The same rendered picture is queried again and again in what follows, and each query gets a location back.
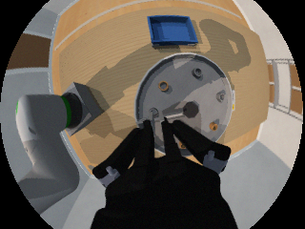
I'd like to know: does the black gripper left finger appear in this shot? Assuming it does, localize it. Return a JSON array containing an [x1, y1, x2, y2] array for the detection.
[[92, 112, 155, 190]]

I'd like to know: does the blue plastic crate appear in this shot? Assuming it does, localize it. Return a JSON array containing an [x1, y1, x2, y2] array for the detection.
[[147, 15, 198, 47]]

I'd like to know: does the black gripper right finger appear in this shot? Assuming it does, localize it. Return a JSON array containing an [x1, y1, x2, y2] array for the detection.
[[158, 110, 232, 186]]

